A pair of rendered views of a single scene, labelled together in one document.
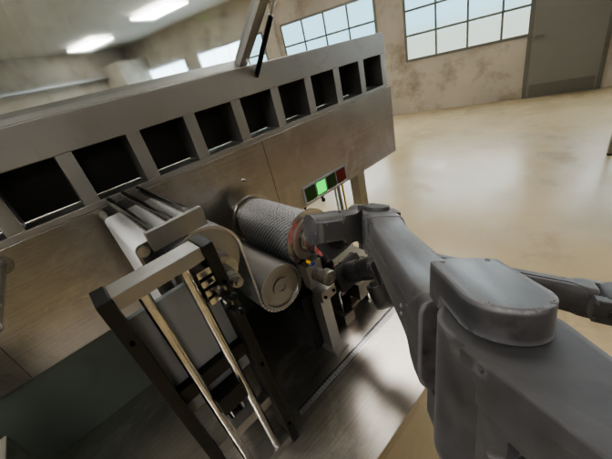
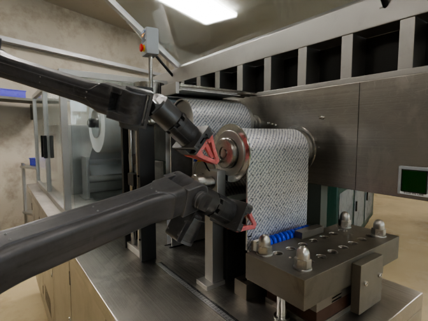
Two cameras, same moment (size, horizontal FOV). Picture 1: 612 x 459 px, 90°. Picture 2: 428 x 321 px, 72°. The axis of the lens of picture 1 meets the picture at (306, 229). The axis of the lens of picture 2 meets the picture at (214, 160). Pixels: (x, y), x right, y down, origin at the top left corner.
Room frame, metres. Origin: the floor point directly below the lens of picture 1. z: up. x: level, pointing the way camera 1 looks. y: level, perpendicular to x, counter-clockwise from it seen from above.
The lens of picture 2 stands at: (0.62, -0.76, 1.30)
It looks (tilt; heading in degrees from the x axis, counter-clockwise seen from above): 5 degrees down; 90
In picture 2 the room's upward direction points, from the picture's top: straight up
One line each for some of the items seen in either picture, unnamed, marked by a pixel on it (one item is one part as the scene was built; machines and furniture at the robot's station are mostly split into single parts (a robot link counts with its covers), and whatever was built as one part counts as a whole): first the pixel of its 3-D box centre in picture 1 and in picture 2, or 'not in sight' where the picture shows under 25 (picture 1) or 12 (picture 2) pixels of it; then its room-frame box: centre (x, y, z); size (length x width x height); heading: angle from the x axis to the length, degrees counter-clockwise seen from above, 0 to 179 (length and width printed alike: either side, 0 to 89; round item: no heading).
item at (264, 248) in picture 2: not in sight; (264, 244); (0.74, -0.11, 1.05); 0.04 x 0.04 x 0.04
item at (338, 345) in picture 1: (326, 309); (209, 228); (0.61, 0.00, 1.05); 0.06 x 0.05 x 0.31; 36
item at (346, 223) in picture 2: not in sight; (344, 219); (1.00, 0.08, 1.05); 0.04 x 0.04 x 0.04
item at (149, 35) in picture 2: not in sight; (148, 42); (0.36, 0.46, 1.66); 0.07 x 0.07 x 0.10; 29
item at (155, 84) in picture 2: not in sight; (149, 90); (0.33, 0.64, 1.50); 0.14 x 0.14 x 0.06
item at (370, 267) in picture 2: not in sight; (368, 282); (0.97, -0.12, 0.97); 0.10 x 0.03 x 0.11; 36
